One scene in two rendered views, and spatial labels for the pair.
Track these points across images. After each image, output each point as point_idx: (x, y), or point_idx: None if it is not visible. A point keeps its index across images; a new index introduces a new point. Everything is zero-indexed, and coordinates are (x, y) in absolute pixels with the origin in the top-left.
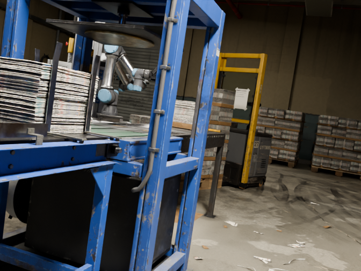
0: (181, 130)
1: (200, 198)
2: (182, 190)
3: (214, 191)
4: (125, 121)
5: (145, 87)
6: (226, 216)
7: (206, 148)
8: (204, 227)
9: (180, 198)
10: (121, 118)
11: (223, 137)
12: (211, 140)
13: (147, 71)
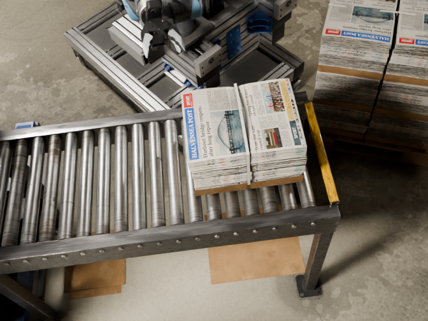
0: (135, 191)
1: (421, 213)
2: (427, 165)
3: (308, 271)
4: (213, 46)
5: (191, 17)
6: (339, 313)
7: (162, 253)
8: (227, 309)
9: (368, 192)
10: (175, 53)
11: (322, 224)
12: (196, 241)
13: (139, 8)
